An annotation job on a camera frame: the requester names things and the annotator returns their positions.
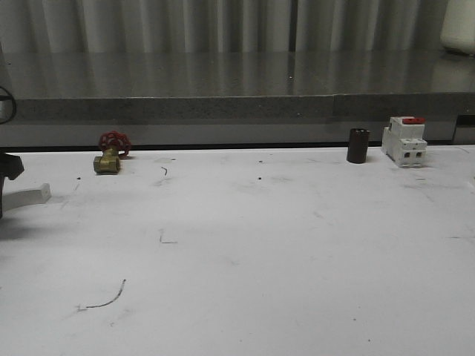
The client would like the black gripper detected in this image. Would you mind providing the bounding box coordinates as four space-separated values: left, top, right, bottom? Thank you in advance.
0 153 24 218

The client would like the white half pipe clamp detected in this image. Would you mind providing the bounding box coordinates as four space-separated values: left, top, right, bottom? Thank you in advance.
2 183 51 211

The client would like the brass valve red handwheel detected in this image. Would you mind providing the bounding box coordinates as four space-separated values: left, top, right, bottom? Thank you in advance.
93 131 131 174

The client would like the grey stone countertop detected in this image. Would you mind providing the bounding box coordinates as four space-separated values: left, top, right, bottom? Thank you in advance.
1 50 474 125

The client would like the dark brown pipe coupling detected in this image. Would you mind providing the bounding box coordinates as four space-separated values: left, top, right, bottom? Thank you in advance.
347 128 370 164

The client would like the white container on counter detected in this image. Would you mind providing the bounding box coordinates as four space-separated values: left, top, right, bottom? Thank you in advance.
440 0 474 55

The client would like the black cable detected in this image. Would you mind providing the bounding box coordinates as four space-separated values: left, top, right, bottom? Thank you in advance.
0 85 19 125

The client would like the white circuit breaker red switch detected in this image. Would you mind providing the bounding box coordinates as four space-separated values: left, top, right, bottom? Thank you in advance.
381 116 428 168

